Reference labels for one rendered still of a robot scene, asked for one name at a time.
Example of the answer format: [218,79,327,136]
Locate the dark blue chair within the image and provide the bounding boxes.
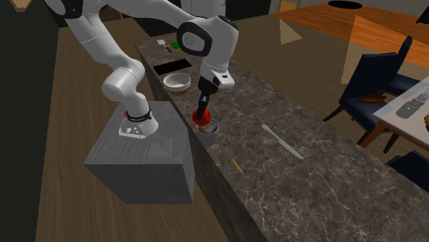
[386,150,429,193]
[322,35,421,154]

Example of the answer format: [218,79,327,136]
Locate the red round fruit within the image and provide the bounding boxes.
[192,107,212,127]

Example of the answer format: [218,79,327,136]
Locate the grey robot stand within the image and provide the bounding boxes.
[82,100,196,206]

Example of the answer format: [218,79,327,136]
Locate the grey cup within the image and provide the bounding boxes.
[195,118,220,146]

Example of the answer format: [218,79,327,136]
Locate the black flat tablet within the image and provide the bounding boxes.
[153,58,193,76]

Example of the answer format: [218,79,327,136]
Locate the white and brown bowl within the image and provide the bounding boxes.
[163,72,192,97]

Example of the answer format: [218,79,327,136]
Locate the white dining table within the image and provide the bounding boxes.
[357,75,429,153]

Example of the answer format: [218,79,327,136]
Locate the white spatula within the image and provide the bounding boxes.
[156,38,173,54]

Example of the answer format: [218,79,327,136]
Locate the silver knife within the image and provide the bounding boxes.
[261,123,305,160]

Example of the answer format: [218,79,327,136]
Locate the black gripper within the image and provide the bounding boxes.
[195,76,220,122]

